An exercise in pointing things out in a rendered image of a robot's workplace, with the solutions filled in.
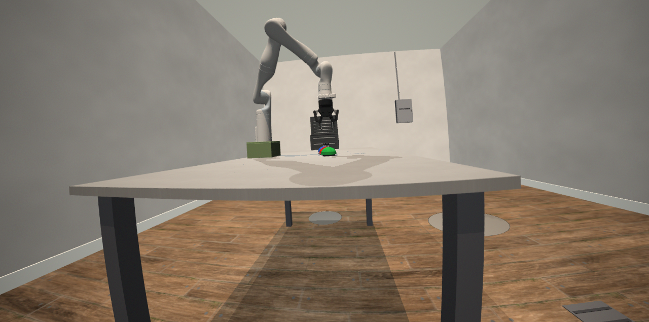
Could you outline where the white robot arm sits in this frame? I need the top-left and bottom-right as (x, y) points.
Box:
(253, 18), (336, 142)

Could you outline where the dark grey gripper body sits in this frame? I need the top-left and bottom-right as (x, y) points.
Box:
(318, 99), (334, 117)

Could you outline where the green dome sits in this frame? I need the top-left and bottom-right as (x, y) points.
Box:
(321, 144), (337, 156)

